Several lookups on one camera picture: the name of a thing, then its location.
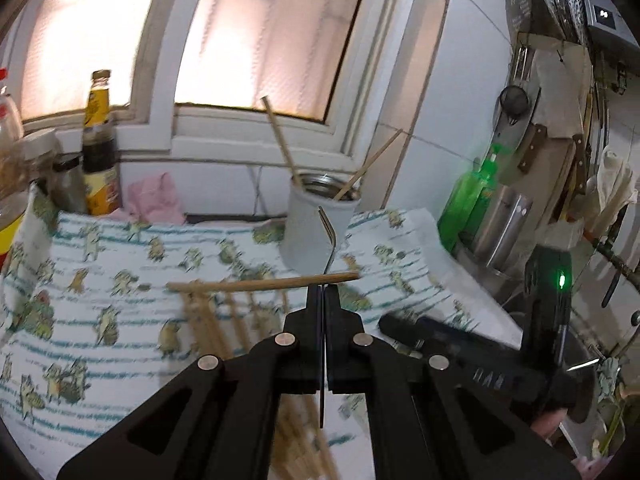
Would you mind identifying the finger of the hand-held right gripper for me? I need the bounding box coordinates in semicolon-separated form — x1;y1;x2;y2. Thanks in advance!
377;312;454;357

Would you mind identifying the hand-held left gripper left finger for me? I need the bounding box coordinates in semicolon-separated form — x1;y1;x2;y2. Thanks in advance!
56;284;326;480

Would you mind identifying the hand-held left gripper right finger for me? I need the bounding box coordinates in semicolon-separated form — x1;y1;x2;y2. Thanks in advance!
325;284;586;480

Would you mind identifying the bamboo chopstick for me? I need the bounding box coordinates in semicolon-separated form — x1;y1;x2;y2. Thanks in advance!
166;271;362;294
336;131;402;201
261;96;303;188

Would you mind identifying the dark metal utensil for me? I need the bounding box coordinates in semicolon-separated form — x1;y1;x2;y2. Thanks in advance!
318;208;337;428

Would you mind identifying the white chopstick holder cup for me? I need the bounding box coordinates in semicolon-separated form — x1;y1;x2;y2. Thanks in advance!
279;172;362;275

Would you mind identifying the bunch of bamboo chopsticks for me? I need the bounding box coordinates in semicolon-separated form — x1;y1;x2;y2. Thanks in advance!
179;285;342;480

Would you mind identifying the person's right hand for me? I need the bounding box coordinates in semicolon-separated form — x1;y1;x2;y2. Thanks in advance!
531;408;567;444

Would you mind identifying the green dish soap bottle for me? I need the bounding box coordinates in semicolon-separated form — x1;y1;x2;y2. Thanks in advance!
439;144;513;253

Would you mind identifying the white towel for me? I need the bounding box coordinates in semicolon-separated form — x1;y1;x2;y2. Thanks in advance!
597;147;638;231

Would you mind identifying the cat printed cloth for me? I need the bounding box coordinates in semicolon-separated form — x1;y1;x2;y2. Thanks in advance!
0;182;521;480

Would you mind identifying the pink cloth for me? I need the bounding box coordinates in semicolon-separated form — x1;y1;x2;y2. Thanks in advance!
122;172;187;226

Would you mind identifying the pale cutting board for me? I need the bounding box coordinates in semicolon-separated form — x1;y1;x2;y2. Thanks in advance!
530;47;596;221

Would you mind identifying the black mesh strainer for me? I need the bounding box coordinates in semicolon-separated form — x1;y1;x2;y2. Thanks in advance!
500;85;530;127

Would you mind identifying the dark sauce bottle yellow label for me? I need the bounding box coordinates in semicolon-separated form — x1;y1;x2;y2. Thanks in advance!
81;70;122;217

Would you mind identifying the dark glass jar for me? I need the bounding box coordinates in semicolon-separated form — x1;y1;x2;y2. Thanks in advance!
51;154;90;213

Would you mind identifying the grey appliance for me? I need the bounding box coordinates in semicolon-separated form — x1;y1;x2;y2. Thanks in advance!
575;0;638;56

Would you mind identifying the frosted glass window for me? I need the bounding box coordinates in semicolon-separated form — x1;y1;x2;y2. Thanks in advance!
10;0;426;161

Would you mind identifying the yellow container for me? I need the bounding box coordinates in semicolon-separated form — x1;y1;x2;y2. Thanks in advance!
0;192;28;273

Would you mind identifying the glass jar with pale lid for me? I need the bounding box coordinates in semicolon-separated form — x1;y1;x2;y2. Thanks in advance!
17;129;63;196

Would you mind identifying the clear plastic bottle red cap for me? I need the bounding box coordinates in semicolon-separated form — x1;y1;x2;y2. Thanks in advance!
0;67;25;161

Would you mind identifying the knife with wooden handle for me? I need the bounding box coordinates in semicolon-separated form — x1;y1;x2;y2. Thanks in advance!
571;132;589;195

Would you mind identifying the cleaver with wooden handle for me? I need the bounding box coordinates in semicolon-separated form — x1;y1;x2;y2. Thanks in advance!
492;60;551;174

